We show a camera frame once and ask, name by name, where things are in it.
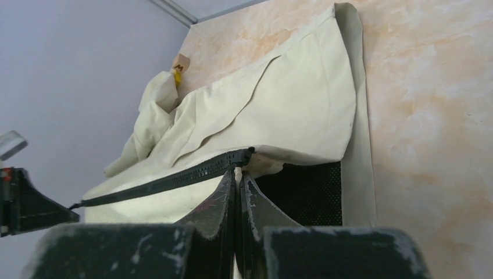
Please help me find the small brown cork piece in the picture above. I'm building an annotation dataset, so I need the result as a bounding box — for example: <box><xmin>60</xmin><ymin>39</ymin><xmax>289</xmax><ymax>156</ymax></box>
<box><xmin>171</xmin><ymin>53</ymin><xmax>190</xmax><ymax>73</ymax></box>

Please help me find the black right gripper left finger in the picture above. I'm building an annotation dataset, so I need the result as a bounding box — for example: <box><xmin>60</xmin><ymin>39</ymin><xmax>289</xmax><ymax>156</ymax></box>
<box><xmin>21</xmin><ymin>170</ymin><xmax>235</xmax><ymax>278</ymax></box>

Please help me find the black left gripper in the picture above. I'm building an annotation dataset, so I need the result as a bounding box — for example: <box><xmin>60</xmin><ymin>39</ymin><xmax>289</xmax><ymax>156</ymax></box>
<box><xmin>1</xmin><ymin>167</ymin><xmax>80</xmax><ymax>237</ymax></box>

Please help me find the beige zip jacket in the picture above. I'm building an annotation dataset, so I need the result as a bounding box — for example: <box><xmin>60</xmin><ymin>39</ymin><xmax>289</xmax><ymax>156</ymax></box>
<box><xmin>82</xmin><ymin>3</ymin><xmax>377</xmax><ymax>226</ymax></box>

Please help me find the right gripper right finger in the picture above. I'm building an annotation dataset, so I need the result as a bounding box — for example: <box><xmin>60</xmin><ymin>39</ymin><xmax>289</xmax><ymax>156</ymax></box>
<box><xmin>238</xmin><ymin>172</ymin><xmax>431</xmax><ymax>278</ymax></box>

